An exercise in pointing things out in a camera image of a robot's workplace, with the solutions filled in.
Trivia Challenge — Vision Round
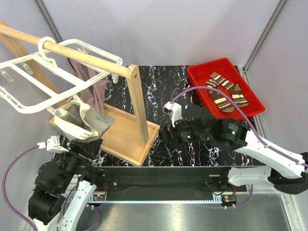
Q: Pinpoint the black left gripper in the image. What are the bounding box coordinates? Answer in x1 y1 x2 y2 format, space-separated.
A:
57 138 103 191

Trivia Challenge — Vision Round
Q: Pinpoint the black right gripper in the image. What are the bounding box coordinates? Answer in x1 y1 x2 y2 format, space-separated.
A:
153 115 211 158

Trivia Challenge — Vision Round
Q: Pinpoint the grey cream sock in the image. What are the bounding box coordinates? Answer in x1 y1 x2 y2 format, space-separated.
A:
53 101 115 143

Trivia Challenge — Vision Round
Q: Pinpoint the wooden clothes rack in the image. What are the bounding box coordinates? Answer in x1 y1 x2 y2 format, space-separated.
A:
0 25 159 167

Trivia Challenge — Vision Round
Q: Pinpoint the white plastic clip hanger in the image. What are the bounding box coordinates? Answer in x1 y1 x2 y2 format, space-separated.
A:
0 47 119 114

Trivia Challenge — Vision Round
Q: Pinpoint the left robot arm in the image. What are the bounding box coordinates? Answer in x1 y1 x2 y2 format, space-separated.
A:
28 137 104 231

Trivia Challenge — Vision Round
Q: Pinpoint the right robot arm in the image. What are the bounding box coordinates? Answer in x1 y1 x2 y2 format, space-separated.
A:
159 103 308 195

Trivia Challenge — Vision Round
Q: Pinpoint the brown striped sock left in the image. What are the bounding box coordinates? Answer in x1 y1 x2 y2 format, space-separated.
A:
206 79 234 113

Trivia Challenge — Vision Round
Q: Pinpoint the brown striped sock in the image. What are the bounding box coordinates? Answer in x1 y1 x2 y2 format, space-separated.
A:
210 72 249 107
206 79 234 113

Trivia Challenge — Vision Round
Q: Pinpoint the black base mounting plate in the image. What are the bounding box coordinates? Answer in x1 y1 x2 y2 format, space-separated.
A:
45 166 256 202

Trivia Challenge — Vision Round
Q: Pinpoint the mauve hanging cloth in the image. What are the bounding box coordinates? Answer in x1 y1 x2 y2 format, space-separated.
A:
67 58 108 114

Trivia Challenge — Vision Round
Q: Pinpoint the red plastic bin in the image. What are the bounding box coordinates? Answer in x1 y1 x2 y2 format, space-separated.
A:
186 57 266 128

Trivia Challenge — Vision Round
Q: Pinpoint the brown striped sock right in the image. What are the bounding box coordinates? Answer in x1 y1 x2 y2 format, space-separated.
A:
210 72 249 107

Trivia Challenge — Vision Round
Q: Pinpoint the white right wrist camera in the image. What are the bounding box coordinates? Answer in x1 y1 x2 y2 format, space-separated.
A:
163 102 182 127

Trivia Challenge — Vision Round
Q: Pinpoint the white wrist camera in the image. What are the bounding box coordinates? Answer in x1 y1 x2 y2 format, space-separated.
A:
163 102 182 127
37 135 69 154

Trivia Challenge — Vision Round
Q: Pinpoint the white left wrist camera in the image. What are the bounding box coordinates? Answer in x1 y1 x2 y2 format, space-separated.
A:
37 135 69 154

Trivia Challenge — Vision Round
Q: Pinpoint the white slotted cable duct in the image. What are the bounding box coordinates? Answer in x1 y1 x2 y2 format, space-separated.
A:
87 194 222 205

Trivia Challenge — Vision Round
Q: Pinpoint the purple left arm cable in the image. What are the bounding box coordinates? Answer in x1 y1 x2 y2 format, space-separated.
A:
2 145 40 231

